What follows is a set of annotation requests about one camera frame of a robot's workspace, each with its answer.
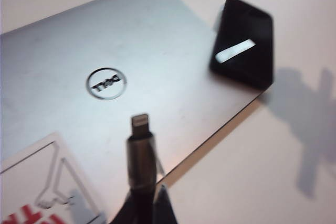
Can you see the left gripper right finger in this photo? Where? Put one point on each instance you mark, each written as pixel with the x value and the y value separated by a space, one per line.
pixel 166 208

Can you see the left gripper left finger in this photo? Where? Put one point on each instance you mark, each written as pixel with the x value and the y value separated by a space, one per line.
pixel 123 213

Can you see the black smartphone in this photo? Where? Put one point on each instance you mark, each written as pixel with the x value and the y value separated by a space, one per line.
pixel 241 24

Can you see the white sticker with red letters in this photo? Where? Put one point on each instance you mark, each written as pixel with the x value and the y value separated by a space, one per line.
pixel 26 169

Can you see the silver Dell laptop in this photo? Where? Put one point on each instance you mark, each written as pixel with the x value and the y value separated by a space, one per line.
pixel 78 51

